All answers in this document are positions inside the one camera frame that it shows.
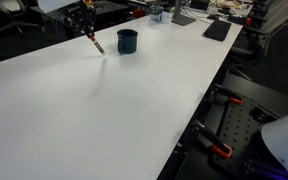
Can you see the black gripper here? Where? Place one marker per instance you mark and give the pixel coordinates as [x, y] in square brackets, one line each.
[80, 17]

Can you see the red and white marker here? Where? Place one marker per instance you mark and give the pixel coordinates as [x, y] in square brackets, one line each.
[98, 46]

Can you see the dark green enamel mug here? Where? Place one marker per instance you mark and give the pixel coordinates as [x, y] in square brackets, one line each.
[127, 41]

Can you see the white coffee mug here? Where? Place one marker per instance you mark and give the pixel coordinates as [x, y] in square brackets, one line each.
[165, 17]

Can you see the yellow red toy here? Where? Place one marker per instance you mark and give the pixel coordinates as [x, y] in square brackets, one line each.
[89, 3]

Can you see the grey bowl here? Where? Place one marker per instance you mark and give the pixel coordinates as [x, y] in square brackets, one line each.
[155, 11]

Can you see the grey monitor stand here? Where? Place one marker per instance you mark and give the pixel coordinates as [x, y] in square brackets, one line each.
[178, 18]

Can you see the black office chair left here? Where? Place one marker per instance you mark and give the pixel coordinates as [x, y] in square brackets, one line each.
[13, 14]

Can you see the black office chair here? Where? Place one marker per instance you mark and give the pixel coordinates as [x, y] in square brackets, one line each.
[252, 43]
[13, 14]

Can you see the black keyboard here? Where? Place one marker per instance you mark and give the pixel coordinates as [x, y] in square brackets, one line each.
[217, 30]

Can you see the lower black orange clamp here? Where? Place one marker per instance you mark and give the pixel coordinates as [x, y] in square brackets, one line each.
[218, 146]

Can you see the black orange clamp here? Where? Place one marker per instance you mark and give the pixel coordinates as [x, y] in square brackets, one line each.
[218, 146]
[232, 96]

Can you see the upper black orange clamp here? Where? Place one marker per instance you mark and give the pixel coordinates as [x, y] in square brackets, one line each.
[232, 96]

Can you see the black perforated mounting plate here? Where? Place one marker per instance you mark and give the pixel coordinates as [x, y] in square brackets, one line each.
[250, 159]

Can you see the black office chair right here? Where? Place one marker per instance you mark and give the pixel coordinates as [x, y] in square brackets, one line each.
[252, 43]

